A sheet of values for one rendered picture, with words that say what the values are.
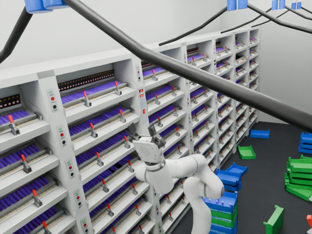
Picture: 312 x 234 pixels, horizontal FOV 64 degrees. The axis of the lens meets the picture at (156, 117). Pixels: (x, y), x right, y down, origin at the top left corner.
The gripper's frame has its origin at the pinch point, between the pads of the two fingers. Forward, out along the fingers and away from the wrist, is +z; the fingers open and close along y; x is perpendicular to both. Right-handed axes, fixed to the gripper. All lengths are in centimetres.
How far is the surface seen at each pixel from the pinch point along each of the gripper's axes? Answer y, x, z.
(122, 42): -23.5, -20.1, 34.9
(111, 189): 63, 16, -67
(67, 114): 61, 12, -4
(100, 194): 66, 8, -64
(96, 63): 57, 43, 13
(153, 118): 70, 90, -58
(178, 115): 61, 115, -70
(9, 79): 58, -6, 26
